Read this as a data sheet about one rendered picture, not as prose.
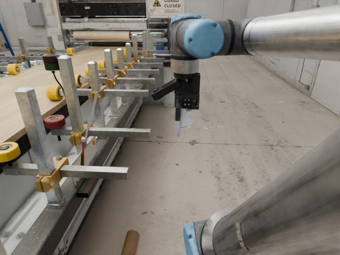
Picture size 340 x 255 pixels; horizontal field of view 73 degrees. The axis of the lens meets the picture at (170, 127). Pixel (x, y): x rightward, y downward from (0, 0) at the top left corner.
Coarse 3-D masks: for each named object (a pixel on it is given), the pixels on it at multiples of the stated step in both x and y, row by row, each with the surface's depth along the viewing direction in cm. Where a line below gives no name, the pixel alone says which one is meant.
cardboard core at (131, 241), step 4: (128, 232) 145; (132, 232) 144; (136, 232) 146; (128, 236) 142; (132, 236) 142; (136, 236) 143; (128, 240) 139; (132, 240) 140; (136, 240) 142; (124, 244) 138; (128, 244) 137; (132, 244) 137; (136, 244) 140; (124, 248) 135; (128, 248) 134; (132, 248) 135; (124, 252) 132; (128, 252) 132; (132, 252) 133
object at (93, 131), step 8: (64, 128) 101; (96, 128) 101; (104, 128) 101; (112, 128) 101; (120, 128) 101; (96, 136) 100; (104, 136) 100; (112, 136) 100; (120, 136) 100; (128, 136) 99; (136, 136) 99; (144, 136) 99
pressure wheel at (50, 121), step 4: (52, 116) 101; (56, 116) 102; (60, 116) 101; (48, 120) 97; (52, 120) 97; (56, 120) 97; (60, 120) 98; (64, 120) 100; (48, 124) 97; (52, 124) 97; (56, 124) 97; (60, 124) 98; (64, 124) 100; (48, 128) 98; (52, 128) 97; (56, 128) 98; (60, 140) 104
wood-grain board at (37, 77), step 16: (96, 48) 316; (112, 48) 316; (80, 64) 212; (0, 80) 159; (16, 80) 159; (32, 80) 159; (48, 80) 159; (0, 96) 128; (64, 96) 128; (0, 112) 107; (16, 112) 107; (48, 112) 109; (0, 128) 92; (16, 128) 92
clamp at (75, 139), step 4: (84, 124) 102; (92, 124) 105; (84, 128) 99; (72, 132) 95; (84, 132) 97; (72, 136) 93; (76, 136) 93; (80, 136) 94; (88, 136) 101; (72, 140) 94; (76, 140) 94; (80, 140) 94; (72, 144) 95; (76, 144) 95
